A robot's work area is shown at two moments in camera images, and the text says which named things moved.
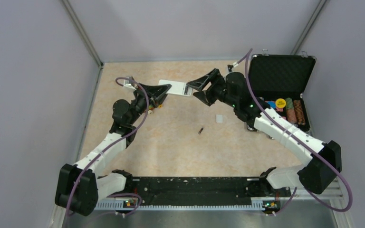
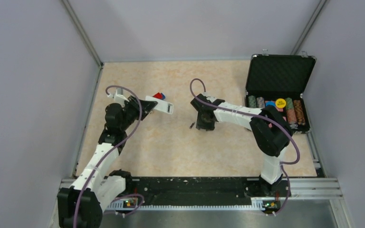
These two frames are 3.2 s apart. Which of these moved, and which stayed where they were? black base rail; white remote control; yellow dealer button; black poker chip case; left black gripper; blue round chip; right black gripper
Moved: left black gripper; white remote control; right black gripper
Stayed: black poker chip case; black base rail; blue round chip; yellow dealer button
